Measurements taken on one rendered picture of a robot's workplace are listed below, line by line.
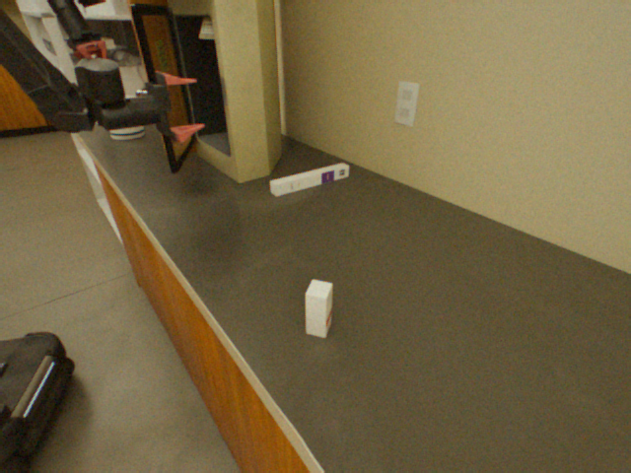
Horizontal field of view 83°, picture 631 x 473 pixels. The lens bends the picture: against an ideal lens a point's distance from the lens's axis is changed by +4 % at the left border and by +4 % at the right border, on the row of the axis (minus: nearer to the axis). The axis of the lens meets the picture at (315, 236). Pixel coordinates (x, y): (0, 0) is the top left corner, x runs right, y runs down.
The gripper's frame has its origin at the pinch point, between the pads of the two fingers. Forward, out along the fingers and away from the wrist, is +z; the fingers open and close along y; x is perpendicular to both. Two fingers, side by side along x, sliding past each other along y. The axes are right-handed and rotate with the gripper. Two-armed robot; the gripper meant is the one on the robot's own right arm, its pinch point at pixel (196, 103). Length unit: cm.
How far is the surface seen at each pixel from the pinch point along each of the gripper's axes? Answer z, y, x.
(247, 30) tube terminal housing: 20.0, 14.1, 8.7
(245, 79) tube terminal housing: 18.0, 2.9, 8.9
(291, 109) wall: 55, -15, 43
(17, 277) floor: -70, -117, 164
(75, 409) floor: -56, -119, 45
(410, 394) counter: -3, -27, -69
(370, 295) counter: 7, -27, -51
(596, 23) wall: 55, 14, -56
